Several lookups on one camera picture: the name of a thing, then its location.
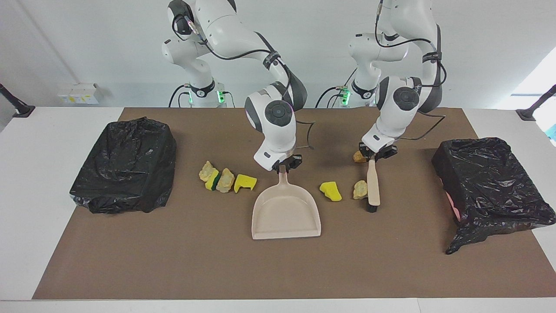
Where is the beige hand brush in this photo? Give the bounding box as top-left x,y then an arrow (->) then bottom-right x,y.
366,159 -> 381,213

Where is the notched yellow sponge piece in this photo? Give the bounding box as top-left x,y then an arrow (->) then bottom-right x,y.
234,174 -> 258,194

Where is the plain yellow sponge piece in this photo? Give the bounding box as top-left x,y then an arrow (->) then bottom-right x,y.
319,181 -> 342,202

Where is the beige plastic dustpan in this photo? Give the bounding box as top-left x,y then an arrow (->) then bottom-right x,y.
252,165 -> 322,240

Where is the yellow and green sponge piece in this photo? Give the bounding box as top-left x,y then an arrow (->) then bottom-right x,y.
205,169 -> 221,191

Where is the black-bagged bin with pink rim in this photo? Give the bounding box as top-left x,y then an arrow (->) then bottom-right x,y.
431,137 -> 556,255

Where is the brown table mat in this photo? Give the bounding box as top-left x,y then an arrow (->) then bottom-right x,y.
33,107 -> 556,300

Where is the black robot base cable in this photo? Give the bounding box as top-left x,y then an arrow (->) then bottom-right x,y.
169,84 -> 192,108
315,85 -> 348,108

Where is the left arm gripper cable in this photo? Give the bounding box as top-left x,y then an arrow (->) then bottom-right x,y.
374,0 -> 448,142

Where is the arm gripper cable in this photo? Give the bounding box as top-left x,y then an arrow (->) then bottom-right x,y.
172,13 -> 315,150
374,0 -> 448,142

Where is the right arm gripper cable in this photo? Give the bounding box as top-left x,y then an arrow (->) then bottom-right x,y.
172,13 -> 315,150

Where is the black camera stand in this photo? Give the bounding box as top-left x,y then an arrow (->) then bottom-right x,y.
516,85 -> 556,121
0,83 -> 35,118

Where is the white wall outlet box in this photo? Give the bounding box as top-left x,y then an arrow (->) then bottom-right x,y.
58,83 -> 101,104

